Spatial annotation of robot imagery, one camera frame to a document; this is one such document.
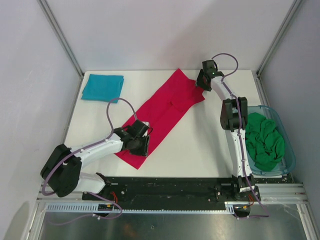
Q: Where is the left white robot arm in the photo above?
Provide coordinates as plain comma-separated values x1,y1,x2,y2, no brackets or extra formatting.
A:
40,119,150,200

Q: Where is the left aluminium frame post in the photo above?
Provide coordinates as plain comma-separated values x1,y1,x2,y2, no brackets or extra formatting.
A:
37,0,84,79

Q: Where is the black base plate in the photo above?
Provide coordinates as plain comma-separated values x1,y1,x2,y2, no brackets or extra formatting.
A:
97,176,259,202

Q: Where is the aluminium frame post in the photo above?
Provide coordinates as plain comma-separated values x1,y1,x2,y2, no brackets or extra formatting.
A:
37,0,84,79
257,0,305,76

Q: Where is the folded teal t shirt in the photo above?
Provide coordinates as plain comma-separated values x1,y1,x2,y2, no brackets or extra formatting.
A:
81,74,124,104

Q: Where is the red t shirt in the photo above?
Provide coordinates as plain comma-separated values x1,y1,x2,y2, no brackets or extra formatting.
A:
114,67,206,171

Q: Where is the white slotted cable duct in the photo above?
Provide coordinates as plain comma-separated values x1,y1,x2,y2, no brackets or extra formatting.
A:
45,202,235,214

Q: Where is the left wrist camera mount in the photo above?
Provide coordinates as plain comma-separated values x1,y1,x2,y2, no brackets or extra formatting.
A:
142,121,150,128

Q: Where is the right aluminium frame post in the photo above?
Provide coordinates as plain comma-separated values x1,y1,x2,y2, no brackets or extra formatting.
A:
257,0,305,76

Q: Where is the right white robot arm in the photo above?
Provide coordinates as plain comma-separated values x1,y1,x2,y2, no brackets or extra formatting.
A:
195,59,255,201

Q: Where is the translucent blue plastic bin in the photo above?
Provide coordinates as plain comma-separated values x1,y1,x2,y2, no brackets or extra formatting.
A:
247,105,296,177

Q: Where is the green t shirt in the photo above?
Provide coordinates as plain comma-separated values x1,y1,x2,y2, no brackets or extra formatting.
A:
245,112,285,172

